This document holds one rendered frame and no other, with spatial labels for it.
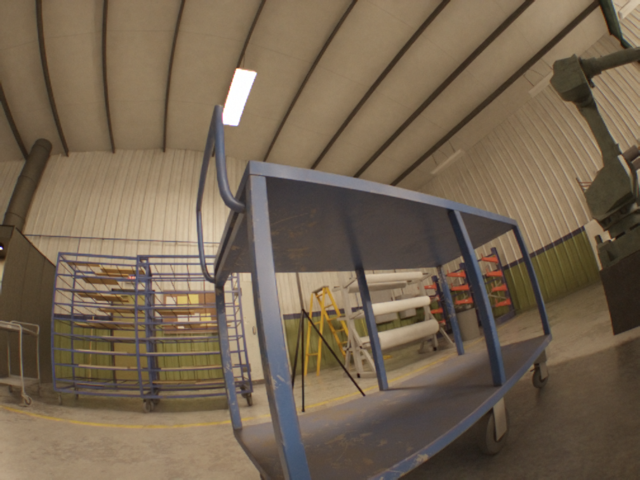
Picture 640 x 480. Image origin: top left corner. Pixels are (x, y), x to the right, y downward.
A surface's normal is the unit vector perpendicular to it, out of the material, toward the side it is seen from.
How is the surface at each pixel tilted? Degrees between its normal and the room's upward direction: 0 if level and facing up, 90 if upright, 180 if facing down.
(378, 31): 176
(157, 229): 90
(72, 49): 176
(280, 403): 90
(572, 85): 90
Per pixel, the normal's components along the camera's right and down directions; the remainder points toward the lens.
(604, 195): -0.98, 0.12
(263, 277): 0.45, -0.41
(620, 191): -0.92, 0.00
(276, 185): 0.17, 0.91
